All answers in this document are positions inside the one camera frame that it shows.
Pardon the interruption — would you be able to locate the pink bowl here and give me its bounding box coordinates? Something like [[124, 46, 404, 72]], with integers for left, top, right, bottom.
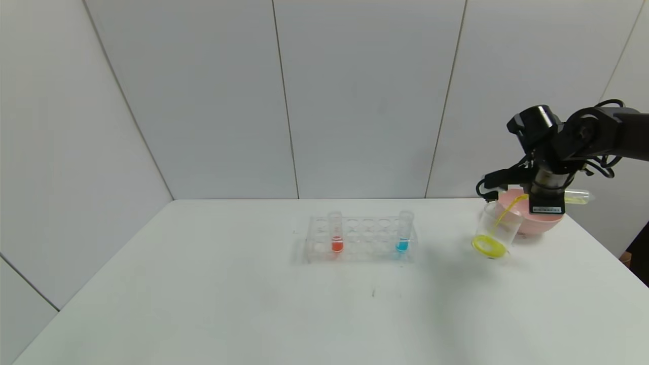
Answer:
[[495, 189, 564, 236]]

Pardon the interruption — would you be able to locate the clear glass beaker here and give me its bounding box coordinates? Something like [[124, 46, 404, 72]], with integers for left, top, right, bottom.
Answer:
[[472, 202, 523, 260]]

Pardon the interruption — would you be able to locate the black camera cable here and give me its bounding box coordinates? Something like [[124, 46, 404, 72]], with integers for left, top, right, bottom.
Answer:
[[494, 156, 538, 187]]

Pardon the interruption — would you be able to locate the test tube with blue pigment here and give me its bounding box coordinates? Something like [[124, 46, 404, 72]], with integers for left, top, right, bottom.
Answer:
[[395, 211, 414, 253]]

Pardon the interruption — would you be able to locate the test tube with red pigment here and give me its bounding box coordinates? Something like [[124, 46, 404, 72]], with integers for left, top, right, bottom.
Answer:
[[328, 211, 345, 253]]

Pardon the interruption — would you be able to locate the test tube with yellow pigment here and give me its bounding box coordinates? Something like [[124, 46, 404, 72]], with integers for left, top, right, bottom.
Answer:
[[516, 189, 592, 205]]

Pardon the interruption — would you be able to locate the clear plastic test tube rack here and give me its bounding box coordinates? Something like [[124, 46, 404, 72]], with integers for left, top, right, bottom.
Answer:
[[306, 215, 418, 265]]

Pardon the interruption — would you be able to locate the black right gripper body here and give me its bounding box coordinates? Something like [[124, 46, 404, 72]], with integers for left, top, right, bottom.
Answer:
[[529, 167, 570, 215]]

